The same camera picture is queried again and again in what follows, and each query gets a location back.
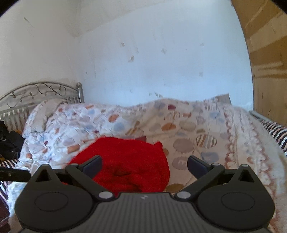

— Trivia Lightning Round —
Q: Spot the metal bed headboard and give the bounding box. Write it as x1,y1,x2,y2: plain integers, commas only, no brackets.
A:
1,81,84,132

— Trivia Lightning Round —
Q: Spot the black clothes pile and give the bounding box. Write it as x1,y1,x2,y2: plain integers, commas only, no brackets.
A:
0,120,24,162

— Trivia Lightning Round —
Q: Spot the patterned quilt with circles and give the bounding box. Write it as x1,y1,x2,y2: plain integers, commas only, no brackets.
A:
16,99,286,232

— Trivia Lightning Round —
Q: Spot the striped bed sheet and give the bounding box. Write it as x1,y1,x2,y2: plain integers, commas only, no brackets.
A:
250,111,287,156

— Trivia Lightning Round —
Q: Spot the red knit sweater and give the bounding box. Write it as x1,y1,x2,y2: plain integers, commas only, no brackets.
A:
71,137,170,195

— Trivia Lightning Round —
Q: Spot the grey pillow corner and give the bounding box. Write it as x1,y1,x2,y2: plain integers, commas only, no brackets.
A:
215,93,232,105

